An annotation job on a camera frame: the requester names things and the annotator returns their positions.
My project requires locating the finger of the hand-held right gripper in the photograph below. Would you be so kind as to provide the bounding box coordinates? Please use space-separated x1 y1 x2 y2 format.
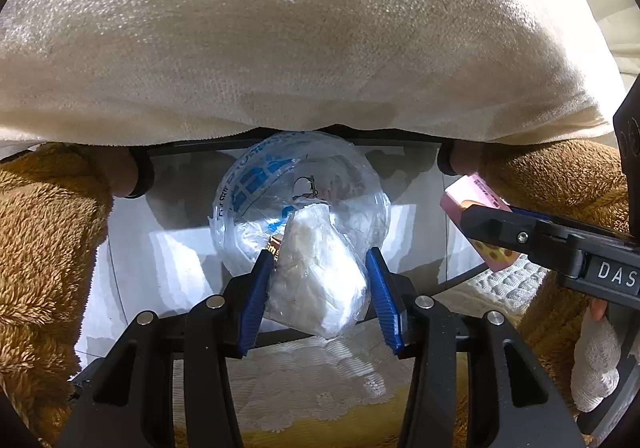
505 208 626 241
460 205 586 279

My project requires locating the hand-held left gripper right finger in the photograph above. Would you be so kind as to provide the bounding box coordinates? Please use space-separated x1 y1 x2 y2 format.
365 248 586 448

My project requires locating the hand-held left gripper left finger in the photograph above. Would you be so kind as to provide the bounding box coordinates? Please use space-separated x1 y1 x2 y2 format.
59 248 276 448

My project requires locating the pink cookie box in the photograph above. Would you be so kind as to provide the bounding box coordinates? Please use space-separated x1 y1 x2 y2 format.
440 173 523 273

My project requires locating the white lumpy plastic bag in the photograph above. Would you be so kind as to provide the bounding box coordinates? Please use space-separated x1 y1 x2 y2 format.
267 202 372 340

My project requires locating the clear plastic bag blue print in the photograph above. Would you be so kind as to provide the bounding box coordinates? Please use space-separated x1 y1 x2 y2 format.
210 131 392 279

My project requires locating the white patterned cloth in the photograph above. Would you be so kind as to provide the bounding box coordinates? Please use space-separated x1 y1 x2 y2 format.
222 258 548 448

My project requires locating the cream curtain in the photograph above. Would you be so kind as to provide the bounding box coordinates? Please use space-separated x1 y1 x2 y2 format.
550 0 640 74

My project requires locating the brown fluffy cloth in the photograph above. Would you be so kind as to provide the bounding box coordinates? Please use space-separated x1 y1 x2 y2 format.
0 138 632 448

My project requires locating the cream bed blanket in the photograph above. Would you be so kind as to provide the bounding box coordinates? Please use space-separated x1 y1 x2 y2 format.
0 0 626 159

